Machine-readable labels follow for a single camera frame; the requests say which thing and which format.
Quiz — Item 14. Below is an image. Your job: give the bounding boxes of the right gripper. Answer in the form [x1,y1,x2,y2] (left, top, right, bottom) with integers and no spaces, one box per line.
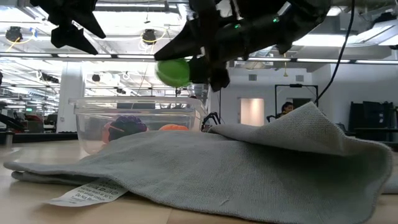
[154,0,299,93]

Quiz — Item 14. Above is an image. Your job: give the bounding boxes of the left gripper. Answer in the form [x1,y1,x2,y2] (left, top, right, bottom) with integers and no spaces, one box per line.
[30,0,106,56]

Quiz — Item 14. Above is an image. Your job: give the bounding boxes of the green toy lime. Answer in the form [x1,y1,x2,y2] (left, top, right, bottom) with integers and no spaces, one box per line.
[155,58,191,88]

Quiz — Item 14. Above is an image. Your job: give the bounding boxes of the orange toy fruit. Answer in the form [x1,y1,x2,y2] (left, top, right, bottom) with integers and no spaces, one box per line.
[158,124,190,132]

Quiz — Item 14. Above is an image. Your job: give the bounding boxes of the purple toy grapes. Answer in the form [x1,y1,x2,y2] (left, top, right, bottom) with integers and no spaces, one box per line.
[108,115,148,141]

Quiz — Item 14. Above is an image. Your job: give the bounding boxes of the clear plastic tupperware container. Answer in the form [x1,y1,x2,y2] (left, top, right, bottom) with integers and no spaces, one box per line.
[68,96,208,156]

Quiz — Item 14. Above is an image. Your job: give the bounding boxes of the white pillar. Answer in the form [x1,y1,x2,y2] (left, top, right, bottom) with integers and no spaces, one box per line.
[57,61,86,125]

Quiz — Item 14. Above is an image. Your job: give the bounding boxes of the lit doorway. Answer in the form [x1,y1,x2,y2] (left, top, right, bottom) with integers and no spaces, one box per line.
[239,98,265,128]

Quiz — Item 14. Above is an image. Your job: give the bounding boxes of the person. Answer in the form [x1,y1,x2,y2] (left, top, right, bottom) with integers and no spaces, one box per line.
[280,101,295,118]

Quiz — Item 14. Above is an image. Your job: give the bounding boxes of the grey knitted cloth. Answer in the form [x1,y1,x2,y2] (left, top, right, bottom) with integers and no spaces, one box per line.
[2,101,398,224]

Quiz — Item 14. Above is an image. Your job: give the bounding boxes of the long LED light bar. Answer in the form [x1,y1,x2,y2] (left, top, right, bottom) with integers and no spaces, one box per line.
[0,52,398,65]

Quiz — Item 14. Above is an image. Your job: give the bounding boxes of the black shelving unit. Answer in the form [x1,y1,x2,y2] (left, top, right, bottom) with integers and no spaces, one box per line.
[348,101,398,144]

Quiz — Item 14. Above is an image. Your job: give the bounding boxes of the black ceiling camera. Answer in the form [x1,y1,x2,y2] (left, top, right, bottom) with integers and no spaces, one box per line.
[5,26,23,43]
[142,29,158,44]

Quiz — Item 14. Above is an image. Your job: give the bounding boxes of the black background rig frame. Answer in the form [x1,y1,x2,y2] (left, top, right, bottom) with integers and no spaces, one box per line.
[274,83,319,111]

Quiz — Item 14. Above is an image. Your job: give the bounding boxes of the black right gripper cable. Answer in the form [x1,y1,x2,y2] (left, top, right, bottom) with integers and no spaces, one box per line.
[313,0,356,103]

